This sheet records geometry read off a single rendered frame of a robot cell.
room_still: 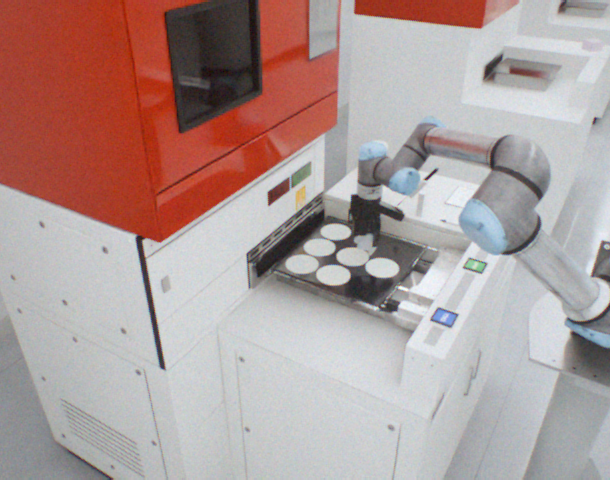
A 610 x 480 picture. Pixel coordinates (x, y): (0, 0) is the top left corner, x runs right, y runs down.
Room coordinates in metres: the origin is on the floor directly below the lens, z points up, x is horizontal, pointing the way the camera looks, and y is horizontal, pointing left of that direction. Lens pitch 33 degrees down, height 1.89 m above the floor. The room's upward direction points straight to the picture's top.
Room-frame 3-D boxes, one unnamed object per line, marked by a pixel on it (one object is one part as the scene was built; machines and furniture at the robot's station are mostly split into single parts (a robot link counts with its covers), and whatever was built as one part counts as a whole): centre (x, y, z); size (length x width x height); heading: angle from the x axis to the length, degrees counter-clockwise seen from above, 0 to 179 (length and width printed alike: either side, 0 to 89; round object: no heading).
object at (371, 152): (1.45, -0.19, 1.21); 0.09 x 0.08 x 0.11; 36
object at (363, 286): (1.44, -0.14, 0.90); 0.34 x 0.34 x 0.01; 59
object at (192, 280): (1.39, 0.15, 1.02); 0.82 x 0.03 x 0.40; 149
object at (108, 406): (1.57, 0.44, 0.41); 0.82 x 0.71 x 0.82; 149
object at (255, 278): (1.54, 0.04, 0.89); 0.44 x 0.02 x 0.10; 149
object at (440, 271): (1.32, -0.38, 0.87); 0.36 x 0.08 x 0.03; 149
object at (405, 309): (1.18, -0.30, 0.89); 0.08 x 0.03 x 0.03; 59
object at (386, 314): (1.31, -0.13, 0.84); 0.50 x 0.02 x 0.03; 59
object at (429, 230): (1.72, -0.43, 0.89); 0.62 x 0.35 x 0.14; 59
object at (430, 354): (1.20, -0.42, 0.89); 0.55 x 0.09 x 0.14; 149
